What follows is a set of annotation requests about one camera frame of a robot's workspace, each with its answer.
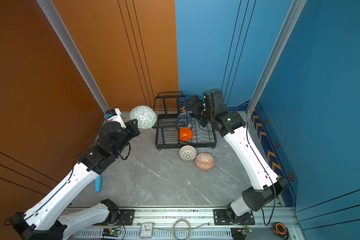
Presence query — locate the red patterned bowl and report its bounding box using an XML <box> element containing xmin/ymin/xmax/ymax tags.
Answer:
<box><xmin>195</xmin><ymin>153</ymin><xmax>215</xmax><ymax>172</ymax></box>

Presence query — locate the green patterned bowl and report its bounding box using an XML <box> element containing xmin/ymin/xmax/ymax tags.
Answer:
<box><xmin>130</xmin><ymin>106</ymin><xmax>157</xmax><ymax>129</ymax></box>

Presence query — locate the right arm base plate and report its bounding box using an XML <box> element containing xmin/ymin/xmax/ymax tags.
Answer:
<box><xmin>213</xmin><ymin>209</ymin><xmax>256</xmax><ymax>226</ymax></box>

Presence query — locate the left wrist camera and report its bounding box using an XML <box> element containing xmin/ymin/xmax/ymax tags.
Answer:
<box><xmin>105</xmin><ymin>108</ymin><xmax>126</xmax><ymax>129</ymax></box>

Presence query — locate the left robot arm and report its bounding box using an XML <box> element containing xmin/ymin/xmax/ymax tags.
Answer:
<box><xmin>9</xmin><ymin>119</ymin><xmax>140</xmax><ymax>240</ymax></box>

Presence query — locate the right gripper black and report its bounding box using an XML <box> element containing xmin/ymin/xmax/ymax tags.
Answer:
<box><xmin>183</xmin><ymin>94</ymin><xmax>216</xmax><ymax>127</ymax></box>

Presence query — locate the light blue cylinder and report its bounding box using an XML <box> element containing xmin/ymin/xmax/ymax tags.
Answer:
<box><xmin>94</xmin><ymin>175</ymin><xmax>102</xmax><ymax>193</ymax></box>

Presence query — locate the orange plastic bowl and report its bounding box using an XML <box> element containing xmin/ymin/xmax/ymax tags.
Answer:
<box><xmin>177</xmin><ymin>127</ymin><xmax>194</xmax><ymax>142</ymax></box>

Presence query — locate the small white clock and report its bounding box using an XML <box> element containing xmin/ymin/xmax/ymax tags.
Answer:
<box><xmin>140</xmin><ymin>222</ymin><xmax>154</xmax><ymax>239</ymax></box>

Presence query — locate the right circuit board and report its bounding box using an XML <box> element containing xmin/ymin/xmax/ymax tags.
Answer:
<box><xmin>238</xmin><ymin>227</ymin><xmax>253</xmax><ymax>235</ymax></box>

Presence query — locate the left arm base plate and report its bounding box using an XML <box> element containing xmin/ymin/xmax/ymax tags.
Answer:
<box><xmin>106</xmin><ymin>209</ymin><xmax>135</xmax><ymax>226</ymax></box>

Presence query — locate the black wire dish rack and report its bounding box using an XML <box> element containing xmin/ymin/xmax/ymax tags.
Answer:
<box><xmin>153</xmin><ymin>92</ymin><xmax>217</xmax><ymax>151</ymax></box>

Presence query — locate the orange black tape measure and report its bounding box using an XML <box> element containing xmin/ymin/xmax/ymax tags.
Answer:
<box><xmin>274</xmin><ymin>222</ymin><xmax>290</xmax><ymax>240</ymax></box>

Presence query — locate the blue geometric pattern bowl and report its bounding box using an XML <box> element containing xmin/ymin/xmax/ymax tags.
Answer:
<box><xmin>177</xmin><ymin>112</ymin><xmax>193</xmax><ymax>129</ymax></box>

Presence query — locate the left green circuit board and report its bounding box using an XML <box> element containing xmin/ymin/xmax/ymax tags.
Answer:
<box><xmin>102</xmin><ymin>228</ymin><xmax>123</xmax><ymax>239</ymax></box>

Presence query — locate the coiled white cable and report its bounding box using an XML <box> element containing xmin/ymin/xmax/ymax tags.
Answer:
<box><xmin>171</xmin><ymin>219</ymin><xmax>193</xmax><ymax>240</ymax></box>

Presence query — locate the white lattice bowl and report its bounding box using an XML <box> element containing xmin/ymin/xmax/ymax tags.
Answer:
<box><xmin>179</xmin><ymin>146</ymin><xmax>197</xmax><ymax>162</ymax></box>

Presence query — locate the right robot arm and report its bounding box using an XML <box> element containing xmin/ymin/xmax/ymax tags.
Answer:
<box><xmin>185</xmin><ymin>89</ymin><xmax>289</xmax><ymax>225</ymax></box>

